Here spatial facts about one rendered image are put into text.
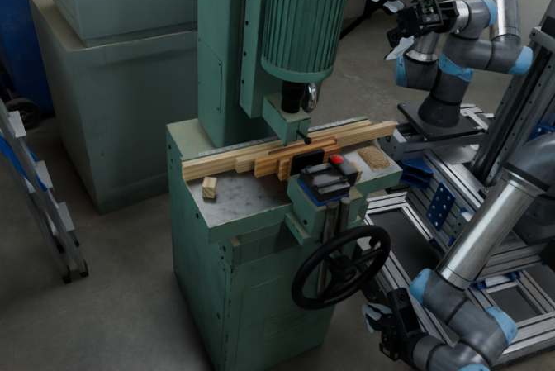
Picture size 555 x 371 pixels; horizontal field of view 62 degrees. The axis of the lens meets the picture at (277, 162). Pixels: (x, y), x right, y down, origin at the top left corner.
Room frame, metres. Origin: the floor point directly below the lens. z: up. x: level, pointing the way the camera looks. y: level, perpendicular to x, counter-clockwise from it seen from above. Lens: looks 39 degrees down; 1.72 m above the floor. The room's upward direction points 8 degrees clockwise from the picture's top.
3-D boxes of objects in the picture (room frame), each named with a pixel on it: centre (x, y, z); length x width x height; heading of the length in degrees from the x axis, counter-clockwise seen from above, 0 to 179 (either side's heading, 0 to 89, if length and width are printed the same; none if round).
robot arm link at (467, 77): (1.51, -0.57, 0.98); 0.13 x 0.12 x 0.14; 87
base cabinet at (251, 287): (1.12, 0.05, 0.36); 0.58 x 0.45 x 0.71; 33
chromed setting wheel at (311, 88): (1.20, -0.05, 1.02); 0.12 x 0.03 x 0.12; 33
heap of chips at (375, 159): (1.09, -0.28, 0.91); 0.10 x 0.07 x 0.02; 33
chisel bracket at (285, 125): (1.04, 0.00, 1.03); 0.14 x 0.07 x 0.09; 33
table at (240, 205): (0.94, -0.08, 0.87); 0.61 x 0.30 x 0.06; 123
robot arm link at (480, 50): (1.16, -0.44, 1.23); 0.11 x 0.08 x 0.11; 87
